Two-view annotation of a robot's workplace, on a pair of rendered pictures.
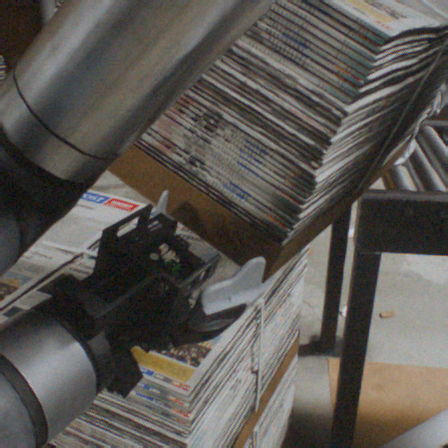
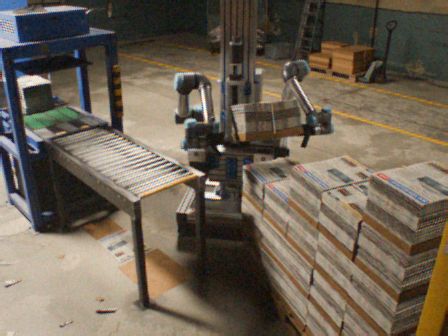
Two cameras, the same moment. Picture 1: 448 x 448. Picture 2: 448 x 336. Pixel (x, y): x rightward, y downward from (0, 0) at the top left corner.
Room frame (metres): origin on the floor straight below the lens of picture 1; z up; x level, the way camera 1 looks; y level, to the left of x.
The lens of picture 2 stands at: (2.87, 1.51, 2.07)
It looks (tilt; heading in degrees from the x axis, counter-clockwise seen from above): 25 degrees down; 221
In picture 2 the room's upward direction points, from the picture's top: straight up
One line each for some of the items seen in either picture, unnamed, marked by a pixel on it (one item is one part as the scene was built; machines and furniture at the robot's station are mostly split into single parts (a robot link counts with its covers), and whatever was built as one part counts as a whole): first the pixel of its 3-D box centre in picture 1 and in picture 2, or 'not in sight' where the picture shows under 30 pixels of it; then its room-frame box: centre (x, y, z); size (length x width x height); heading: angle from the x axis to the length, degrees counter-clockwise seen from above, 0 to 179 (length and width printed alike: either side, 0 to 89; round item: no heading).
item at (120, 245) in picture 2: not in sight; (123, 244); (1.14, -1.00, 0.00); 0.37 x 0.28 x 0.01; 83
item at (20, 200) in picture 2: not in sight; (63, 163); (1.04, -1.98, 0.38); 0.94 x 0.69 x 0.63; 173
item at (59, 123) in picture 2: not in sight; (57, 126); (1.04, -1.98, 0.75); 0.70 x 0.65 x 0.10; 83
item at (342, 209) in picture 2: not in sight; (368, 217); (1.02, 0.86, 0.95); 0.38 x 0.29 x 0.23; 153
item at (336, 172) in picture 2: not in sight; (337, 171); (0.88, 0.60, 1.06); 0.37 x 0.29 x 0.01; 154
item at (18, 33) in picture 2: not in sight; (43, 22); (1.04, -1.98, 1.65); 0.60 x 0.45 x 0.20; 173
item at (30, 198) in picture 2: not in sight; (21, 145); (1.50, -1.73, 0.77); 0.09 x 0.09 x 1.55; 83
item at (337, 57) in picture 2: not in sight; (341, 60); (-5.44, -2.45, 0.28); 1.20 x 0.83 x 0.57; 83
